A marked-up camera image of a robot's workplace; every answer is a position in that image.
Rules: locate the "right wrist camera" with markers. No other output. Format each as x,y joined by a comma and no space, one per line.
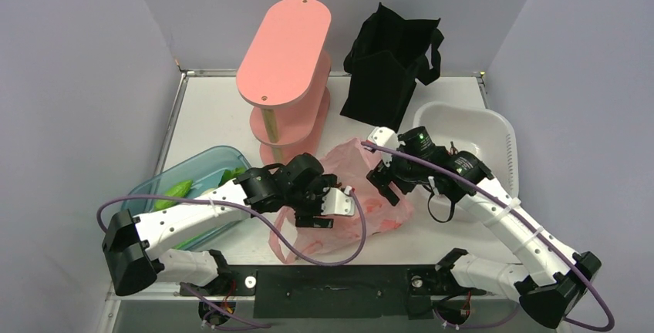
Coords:
384,137

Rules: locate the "white round food item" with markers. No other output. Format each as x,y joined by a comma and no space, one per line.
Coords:
207,184

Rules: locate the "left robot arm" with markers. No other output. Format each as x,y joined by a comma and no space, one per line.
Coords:
140,249

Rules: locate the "white plastic basin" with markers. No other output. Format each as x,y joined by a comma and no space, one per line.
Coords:
482,132

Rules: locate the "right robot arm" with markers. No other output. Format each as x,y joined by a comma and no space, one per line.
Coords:
549,277

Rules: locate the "black fabric bag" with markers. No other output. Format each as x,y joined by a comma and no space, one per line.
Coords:
389,56

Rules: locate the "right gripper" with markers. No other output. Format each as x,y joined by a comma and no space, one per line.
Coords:
385,173

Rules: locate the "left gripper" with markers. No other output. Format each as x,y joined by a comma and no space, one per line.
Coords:
311,216

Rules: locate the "green bitter gourd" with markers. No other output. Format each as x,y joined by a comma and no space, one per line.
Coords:
181,190

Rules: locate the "pink three-tier shelf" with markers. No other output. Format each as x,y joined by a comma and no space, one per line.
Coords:
284,77

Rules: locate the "pink plastic grocery bag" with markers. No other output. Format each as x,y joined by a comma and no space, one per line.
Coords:
350,162

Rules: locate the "green leaf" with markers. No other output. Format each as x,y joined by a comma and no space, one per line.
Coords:
228,175

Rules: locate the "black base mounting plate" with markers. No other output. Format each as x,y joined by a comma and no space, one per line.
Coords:
351,291

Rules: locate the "blue transparent tray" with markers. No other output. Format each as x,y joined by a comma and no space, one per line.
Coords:
210,163

